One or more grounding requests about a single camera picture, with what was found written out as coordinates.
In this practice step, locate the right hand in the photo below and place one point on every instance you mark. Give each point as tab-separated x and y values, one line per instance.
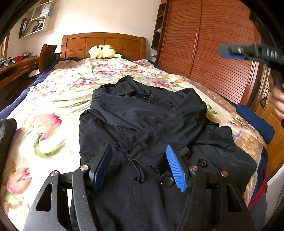
277	98

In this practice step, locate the wooden chair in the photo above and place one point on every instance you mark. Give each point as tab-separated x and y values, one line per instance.
46	57

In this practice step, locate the yellow plush toy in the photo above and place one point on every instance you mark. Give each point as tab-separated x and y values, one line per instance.
103	52

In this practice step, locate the navy folded cloth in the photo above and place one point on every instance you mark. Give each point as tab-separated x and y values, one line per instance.
264	128

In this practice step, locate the white wall shelf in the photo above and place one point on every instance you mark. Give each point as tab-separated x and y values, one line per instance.
36	20

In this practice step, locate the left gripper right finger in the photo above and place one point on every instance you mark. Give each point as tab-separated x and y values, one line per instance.
213	201

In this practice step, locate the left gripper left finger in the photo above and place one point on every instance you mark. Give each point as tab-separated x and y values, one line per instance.
61	192

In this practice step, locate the wooden headboard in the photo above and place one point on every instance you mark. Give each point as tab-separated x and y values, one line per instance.
78	45

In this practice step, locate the wooden desk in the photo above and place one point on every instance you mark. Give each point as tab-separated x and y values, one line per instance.
16	70

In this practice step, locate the wooden wardrobe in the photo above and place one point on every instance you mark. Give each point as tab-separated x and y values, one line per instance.
186	38

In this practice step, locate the floral blanket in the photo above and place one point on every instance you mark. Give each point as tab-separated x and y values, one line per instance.
47	134

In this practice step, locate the dark folded garment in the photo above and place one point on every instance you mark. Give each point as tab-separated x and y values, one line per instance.
7	130

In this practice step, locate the black coat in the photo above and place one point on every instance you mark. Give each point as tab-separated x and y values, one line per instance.
139	122

